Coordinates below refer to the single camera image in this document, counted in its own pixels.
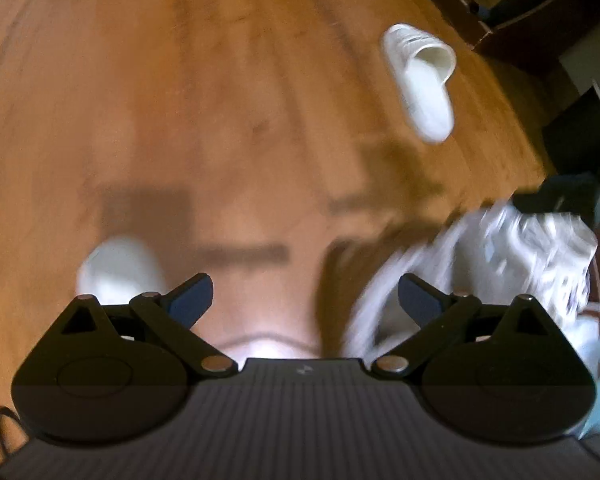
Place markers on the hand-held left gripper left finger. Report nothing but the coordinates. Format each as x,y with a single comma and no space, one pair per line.
190,302

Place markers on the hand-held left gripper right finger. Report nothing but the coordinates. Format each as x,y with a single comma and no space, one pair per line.
420,302

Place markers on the cream ribbed slide sandal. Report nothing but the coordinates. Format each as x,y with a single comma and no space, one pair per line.
120,270
425,100

